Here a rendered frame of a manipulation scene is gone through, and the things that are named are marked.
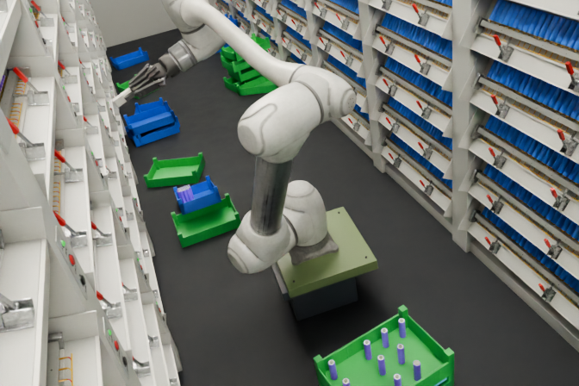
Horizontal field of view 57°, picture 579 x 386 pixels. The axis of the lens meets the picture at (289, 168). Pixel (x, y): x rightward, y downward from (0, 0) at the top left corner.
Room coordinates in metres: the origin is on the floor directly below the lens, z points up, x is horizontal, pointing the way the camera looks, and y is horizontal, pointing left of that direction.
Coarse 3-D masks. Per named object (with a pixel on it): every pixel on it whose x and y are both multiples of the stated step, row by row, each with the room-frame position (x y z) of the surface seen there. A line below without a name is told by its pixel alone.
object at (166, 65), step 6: (168, 54) 1.68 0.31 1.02; (162, 60) 1.67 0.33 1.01; (168, 60) 1.66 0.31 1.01; (162, 66) 1.68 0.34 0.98; (168, 66) 1.65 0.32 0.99; (174, 66) 1.66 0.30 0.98; (162, 72) 1.65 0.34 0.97; (168, 72) 1.65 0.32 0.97; (174, 72) 1.66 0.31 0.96; (156, 78) 1.64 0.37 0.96
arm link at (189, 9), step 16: (176, 0) 1.63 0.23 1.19; (192, 0) 1.62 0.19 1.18; (176, 16) 1.64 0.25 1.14; (192, 16) 1.61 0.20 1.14; (208, 16) 1.56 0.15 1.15; (224, 16) 1.56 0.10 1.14; (224, 32) 1.53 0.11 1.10; (240, 32) 1.53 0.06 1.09; (240, 48) 1.49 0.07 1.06; (256, 48) 1.49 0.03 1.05; (256, 64) 1.46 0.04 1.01; (272, 64) 1.43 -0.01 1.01; (288, 64) 1.40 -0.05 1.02; (272, 80) 1.41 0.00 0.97; (288, 80) 1.34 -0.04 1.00
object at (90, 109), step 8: (88, 104) 1.95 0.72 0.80; (96, 104) 1.95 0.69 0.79; (88, 112) 1.94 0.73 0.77; (96, 112) 1.95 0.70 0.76; (88, 120) 1.89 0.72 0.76; (96, 120) 1.89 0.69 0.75; (88, 136) 1.74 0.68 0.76; (96, 136) 1.74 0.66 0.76; (96, 144) 1.68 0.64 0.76; (96, 152) 1.62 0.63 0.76; (104, 160) 1.56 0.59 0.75; (104, 168) 1.50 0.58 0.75; (104, 176) 1.37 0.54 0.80
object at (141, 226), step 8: (144, 224) 1.95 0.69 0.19; (144, 232) 1.94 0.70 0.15; (144, 240) 1.88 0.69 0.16; (144, 248) 1.82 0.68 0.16; (144, 256) 1.76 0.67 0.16; (152, 264) 1.71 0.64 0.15; (152, 272) 1.66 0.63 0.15; (152, 280) 1.61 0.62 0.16; (152, 288) 1.56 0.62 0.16; (160, 304) 1.47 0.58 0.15
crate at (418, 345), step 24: (360, 336) 0.97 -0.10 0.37; (408, 336) 0.98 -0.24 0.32; (336, 360) 0.93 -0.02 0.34; (360, 360) 0.93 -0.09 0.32; (408, 360) 0.90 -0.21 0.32; (432, 360) 0.89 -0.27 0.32; (336, 384) 0.87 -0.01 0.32; (360, 384) 0.86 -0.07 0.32; (384, 384) 0.84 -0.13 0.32; (408, 384) 0.83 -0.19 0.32; (432, 384) 0.81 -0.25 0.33
